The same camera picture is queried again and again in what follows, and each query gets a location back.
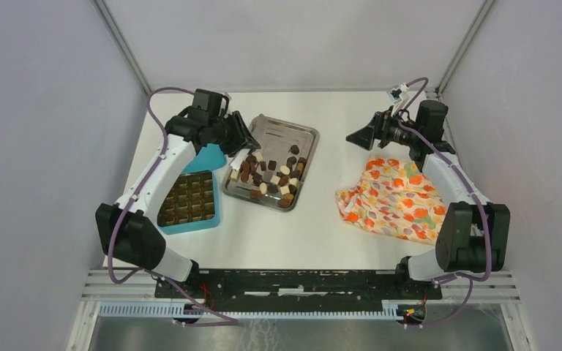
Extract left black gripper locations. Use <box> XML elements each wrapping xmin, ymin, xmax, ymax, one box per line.
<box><xmin>209</xmin><ymin>110</ymin><xmax>261</xmax><ymax>158</ymax></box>

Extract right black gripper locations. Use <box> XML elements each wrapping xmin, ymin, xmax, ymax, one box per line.
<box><xmin>346</xmin><ymin>106</ymin><xmax>422</xmax><ymax>151</ymax></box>

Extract metal serving tongs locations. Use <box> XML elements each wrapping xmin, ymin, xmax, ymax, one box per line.
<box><xmin>230</xmin><ymin>154</ymin><xmax>248</xmax><ymax>173</ymax></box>

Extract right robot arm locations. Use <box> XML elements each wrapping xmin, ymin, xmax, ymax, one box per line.
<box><xmin>345</xmin><ymin>100</ymin><xmax>511</xmax><ymax>298</ymax></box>

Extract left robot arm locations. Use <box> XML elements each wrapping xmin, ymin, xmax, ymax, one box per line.
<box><xmin>95</xmin><ymin>88</ymin><xmax>260</xmax><ymax>298</ymax></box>

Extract teal chocolate box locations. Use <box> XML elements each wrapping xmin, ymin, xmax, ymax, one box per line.
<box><xmin>157</xmin><ymin>170</ymin><xmax>221</xmax><ymax>235</ymax></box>

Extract teal box lid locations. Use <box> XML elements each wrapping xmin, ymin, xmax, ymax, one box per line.
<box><xmin>182</xmin><ymin>143</ymin><xmax>227</xmax><ymax>173</ymax></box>

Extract silver metal tray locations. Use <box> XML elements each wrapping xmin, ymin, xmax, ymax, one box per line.
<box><xmin>221</xmin><ymin>115</ymin><xmax>319</xmax><ymax>210</ymax></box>

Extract pile of assorted chocolates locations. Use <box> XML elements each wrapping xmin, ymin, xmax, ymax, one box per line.
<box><xmin>222</xmin><ymin>144</ymin><xmax>308</xmax><ymax>212</ymax></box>

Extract floral cloth bag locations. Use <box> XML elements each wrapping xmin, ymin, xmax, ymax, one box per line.
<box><xmin>335</xmin><ymin>154</ymin><xmax>447</xmax><ymax>246</ymax></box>

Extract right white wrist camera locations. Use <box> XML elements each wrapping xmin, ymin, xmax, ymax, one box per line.
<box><xmin>388</xmin><ymin>83</ymin><xmax>409</xmax><ymax>105</ymax></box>

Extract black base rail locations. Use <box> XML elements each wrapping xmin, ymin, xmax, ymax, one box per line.
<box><xmin>180</xmin><ymin>268</ymin><xmax>443</xmax><ymax>313</ymax></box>

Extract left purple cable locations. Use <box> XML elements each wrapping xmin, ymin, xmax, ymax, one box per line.
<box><xmin>107</xmin><ymin>87</ymin><xmax>239</xmax><ymax>327</ymax></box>

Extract white slotted cable duct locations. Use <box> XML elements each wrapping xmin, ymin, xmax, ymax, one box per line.
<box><xmin>97</xmin><ymin>299</ymin><xmax>408</xmax><ymax>322</ymax></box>

